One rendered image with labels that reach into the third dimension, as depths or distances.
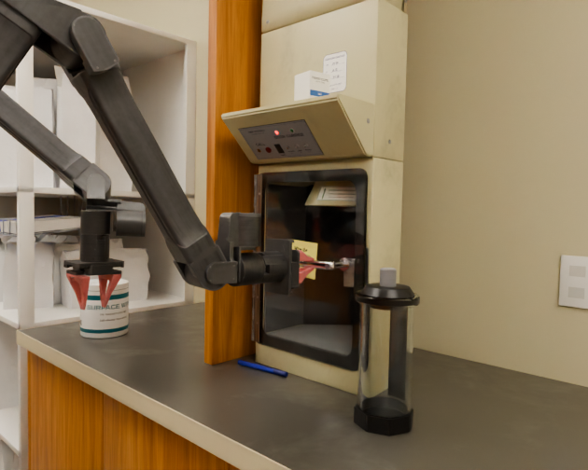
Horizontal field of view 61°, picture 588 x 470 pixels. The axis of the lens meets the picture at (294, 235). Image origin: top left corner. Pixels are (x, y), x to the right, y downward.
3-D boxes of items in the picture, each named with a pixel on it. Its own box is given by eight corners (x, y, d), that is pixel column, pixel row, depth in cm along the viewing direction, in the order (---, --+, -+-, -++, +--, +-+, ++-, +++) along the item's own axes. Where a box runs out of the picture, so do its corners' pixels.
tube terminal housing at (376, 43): (320, 342, 137) (328, 60, 133) (427, 369, 115) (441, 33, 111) (254, 361, 119) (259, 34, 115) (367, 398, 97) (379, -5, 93)
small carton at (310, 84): (314, 109, 101) (314, 79, 100) (329, 105, 96) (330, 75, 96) (293, 106, 98) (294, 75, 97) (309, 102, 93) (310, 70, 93)
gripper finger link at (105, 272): (121, 308, 104) (122, 264, 104) (88, 312, 99) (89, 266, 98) (105, 303, 109) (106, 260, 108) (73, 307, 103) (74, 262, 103)
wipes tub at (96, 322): (115, 324, 151) (115, 276, 150) (136, 333, 142) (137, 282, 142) (72, 332, 142) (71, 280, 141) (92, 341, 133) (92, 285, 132)
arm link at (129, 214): (88, 188, 108) (87, 172, 101) (143, 191, 112) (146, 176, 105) (86, 241, 105) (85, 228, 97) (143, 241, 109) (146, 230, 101)
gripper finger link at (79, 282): (113, 310, 103) (114, 264, 102) (78, 313, 97) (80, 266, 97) (98, 304, 107) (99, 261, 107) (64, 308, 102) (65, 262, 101)
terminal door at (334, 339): (256, 341, 117) (259, 172, 115) (362, 373, 97) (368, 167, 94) (254, 342, 117) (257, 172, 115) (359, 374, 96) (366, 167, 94)
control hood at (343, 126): (258, 164, 116) (259, 121, 116) (374, 157, 94) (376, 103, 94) (219, 159, 108) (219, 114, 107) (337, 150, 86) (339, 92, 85)
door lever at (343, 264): (313, 267, 104) (313, 255, 104) (349, 271, 97) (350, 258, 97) (295, 269, 100) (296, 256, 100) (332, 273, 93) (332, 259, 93)
